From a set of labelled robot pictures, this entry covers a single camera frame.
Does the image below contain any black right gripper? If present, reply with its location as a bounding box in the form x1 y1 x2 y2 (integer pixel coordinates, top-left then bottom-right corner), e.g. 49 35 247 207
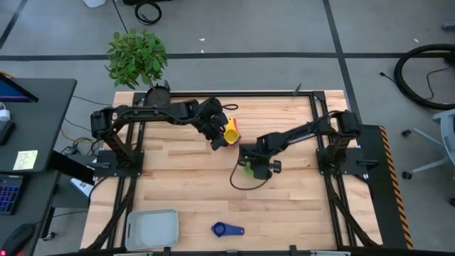
237 141 282 180

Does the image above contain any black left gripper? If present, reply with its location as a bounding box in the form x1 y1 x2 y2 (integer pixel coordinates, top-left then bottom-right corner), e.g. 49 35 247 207
194 96 231 151

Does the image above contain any yellow measuring cup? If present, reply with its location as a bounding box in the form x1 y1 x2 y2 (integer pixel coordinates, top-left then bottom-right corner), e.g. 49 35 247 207
223 117 241 146

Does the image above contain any dark blue measuring cup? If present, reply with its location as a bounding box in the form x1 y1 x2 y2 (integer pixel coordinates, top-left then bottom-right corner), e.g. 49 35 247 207
210 221 245 238

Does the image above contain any grey plastic basket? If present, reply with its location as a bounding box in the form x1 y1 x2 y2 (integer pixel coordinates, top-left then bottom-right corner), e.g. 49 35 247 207
124 208 180 252

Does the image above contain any green potted plant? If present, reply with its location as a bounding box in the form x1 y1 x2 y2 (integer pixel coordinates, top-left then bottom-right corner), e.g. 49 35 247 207
105 27 173 107

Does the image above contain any black hazard-striped floor mat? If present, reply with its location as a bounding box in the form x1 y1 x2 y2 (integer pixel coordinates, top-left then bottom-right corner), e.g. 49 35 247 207
351 124 415 250

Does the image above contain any white printed paper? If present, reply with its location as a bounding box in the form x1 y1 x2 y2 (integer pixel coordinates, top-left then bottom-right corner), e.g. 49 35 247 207
69 176 94 198

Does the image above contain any black desk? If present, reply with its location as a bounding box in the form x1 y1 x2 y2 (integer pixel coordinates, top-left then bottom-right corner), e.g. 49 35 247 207
0 77 77 256

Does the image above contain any grey office chair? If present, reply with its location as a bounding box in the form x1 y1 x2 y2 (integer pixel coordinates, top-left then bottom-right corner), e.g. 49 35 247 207
401 108 455 181

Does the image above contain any yellow sticky note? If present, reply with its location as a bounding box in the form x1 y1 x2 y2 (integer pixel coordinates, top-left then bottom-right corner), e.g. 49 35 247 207
12 149 38 171

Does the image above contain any monitor with blue screen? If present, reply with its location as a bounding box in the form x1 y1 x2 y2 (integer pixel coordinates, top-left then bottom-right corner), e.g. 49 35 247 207
0 73 39 103

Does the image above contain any flat black device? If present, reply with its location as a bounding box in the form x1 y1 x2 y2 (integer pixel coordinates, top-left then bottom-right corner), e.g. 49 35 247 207
0 120 16 146

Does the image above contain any black backlit keyboard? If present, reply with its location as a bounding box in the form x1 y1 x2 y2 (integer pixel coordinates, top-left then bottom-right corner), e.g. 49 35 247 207
0 173 24 216

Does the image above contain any black computer mouse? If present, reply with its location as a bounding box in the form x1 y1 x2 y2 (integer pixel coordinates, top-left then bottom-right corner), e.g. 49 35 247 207
0 223 36 256

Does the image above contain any black aluminium table frame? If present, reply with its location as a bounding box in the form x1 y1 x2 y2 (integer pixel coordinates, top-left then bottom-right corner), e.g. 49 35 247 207
45 90 410 256

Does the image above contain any black cable coil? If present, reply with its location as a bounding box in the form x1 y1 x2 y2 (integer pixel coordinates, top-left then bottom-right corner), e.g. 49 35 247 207
134 0 164 26

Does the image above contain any thin black hanging cable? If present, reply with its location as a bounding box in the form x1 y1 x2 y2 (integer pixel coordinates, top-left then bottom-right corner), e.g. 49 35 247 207
112 0 129 35

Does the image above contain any thin black floor cable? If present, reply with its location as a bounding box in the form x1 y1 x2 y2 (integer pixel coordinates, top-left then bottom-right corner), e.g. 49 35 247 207
378 65 455 102

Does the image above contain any thick black coiled hose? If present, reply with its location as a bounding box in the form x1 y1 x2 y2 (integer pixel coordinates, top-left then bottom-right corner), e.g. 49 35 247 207
393 43 455 111

